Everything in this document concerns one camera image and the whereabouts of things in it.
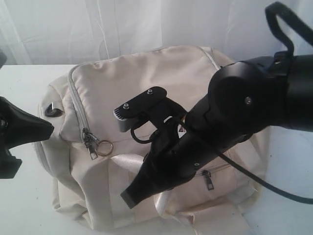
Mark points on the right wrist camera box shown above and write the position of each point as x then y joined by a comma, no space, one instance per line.
130,112

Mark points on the white backdrop curtain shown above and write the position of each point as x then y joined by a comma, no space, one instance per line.
76,31

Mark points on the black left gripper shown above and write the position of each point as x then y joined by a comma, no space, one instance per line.
18,127

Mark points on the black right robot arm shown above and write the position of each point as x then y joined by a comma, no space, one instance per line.
243,98

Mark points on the cream fabric duffel bag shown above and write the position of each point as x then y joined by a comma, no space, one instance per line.
92,162

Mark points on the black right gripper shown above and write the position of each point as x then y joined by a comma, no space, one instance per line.
177,152

